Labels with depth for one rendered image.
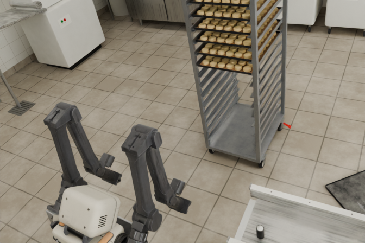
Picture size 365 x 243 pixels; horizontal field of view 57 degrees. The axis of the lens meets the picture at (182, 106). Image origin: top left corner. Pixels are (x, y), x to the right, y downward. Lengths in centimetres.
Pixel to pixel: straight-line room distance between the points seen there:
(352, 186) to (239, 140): 91
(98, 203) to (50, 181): 197
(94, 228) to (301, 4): 383
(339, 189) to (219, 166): 94
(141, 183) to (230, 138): 174
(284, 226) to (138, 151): 74
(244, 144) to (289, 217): 136
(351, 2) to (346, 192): 245
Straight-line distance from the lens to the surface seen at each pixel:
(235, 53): 227
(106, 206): 142
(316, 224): 163
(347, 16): 460
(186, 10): 223
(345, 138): 323
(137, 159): 123
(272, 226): 160
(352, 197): 279
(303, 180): 285
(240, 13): 219
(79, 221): 146
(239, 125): 307
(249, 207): 165
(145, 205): 138
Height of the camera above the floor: 219
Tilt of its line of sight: 37 degrees down
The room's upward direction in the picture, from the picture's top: 12 degrees counter-clockwise
